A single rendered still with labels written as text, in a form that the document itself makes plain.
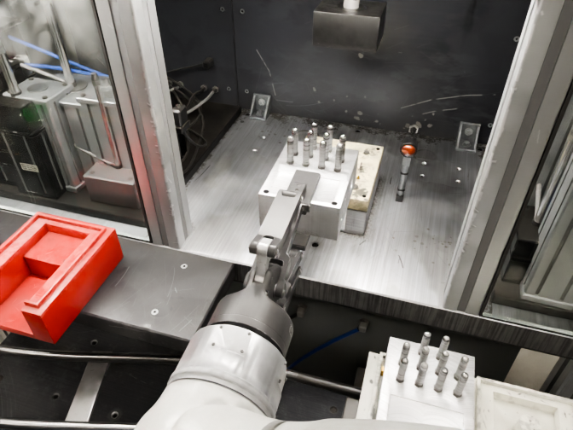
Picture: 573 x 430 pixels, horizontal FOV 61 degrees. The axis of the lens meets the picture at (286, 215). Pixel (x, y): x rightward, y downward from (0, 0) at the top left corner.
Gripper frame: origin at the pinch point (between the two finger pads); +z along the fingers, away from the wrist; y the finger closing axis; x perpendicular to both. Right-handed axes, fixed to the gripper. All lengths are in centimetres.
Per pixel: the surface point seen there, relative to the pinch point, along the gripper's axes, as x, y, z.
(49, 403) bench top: 36, -36, -16
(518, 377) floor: -58, -105, 59
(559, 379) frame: -36.2, -23.4, 1.7
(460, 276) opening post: -19.7, -6.9, 0.8
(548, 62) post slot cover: -20.9, 19.8, 1.2
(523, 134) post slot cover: -21.0, 12.8, 1.1
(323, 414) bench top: -5.6, -36.0, -5.4
